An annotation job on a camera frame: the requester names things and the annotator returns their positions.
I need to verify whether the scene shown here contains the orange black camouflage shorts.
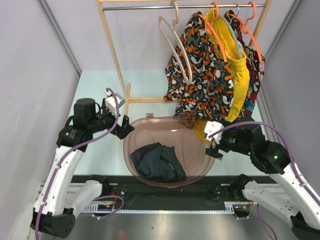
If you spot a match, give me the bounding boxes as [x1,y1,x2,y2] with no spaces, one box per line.
[163,11,234,121]

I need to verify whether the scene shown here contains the orange hanger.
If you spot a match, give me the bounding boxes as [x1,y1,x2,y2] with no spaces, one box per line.
[198,1,228,63]
[228,1,265,62]

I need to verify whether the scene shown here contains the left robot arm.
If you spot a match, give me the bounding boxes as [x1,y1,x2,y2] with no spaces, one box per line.
[30,93,134,240]

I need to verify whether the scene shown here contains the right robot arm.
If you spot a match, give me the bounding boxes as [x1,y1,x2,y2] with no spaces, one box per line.
[203,118,320,240]

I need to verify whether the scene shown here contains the dark navy shorts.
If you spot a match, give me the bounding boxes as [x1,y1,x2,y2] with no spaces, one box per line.
[130,142,187,182]

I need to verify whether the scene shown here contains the colourful patterned shorts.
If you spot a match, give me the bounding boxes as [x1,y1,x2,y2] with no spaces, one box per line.
[224,10,266,119]

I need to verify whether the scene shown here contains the yellow shorts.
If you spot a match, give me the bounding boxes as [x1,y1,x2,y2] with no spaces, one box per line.
[193,8,251,146]

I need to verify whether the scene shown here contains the beige wooden hanger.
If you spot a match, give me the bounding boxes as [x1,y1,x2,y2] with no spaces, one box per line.
[158,0,193,85]

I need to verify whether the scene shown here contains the teal hanger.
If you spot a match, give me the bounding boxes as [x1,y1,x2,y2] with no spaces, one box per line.
[220,15,243,59]

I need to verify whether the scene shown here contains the translucent pink laundry basket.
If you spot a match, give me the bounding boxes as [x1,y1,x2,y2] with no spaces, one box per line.
[123,114,215,188]

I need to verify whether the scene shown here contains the metal hanging rod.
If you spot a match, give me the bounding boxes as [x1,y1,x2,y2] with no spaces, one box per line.
[101,4,252,11]

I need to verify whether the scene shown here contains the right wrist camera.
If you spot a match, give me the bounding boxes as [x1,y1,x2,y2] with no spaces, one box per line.
[203,121,224,144]

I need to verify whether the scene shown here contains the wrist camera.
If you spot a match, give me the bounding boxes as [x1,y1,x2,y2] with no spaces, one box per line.
[104,89,126,117]
[203,121,224,144]

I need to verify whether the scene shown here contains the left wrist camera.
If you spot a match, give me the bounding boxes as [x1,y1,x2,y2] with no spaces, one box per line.
[104,89,126,117]

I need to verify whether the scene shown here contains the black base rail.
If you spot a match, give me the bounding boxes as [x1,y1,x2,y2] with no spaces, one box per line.
[107,175,249,210]

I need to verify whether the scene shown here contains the white cable duct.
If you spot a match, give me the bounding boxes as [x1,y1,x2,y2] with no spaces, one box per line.
[80,202,251,218]

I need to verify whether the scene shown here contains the wooden clothes rack frame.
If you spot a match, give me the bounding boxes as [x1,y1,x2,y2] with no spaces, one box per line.
[96,0,272,114]

